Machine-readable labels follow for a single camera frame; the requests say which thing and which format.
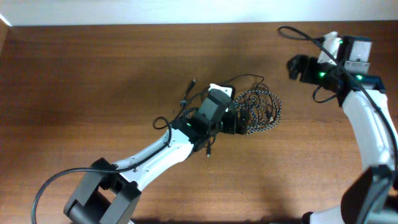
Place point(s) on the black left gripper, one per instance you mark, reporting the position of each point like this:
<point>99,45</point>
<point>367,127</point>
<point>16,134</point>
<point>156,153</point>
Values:
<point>234,121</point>

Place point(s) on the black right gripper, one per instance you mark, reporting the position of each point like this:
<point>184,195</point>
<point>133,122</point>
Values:
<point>307,76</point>

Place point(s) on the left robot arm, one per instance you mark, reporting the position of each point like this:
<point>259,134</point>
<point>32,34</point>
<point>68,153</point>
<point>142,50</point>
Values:
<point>109,193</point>

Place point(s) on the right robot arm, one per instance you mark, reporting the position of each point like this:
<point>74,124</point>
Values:
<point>342,67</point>

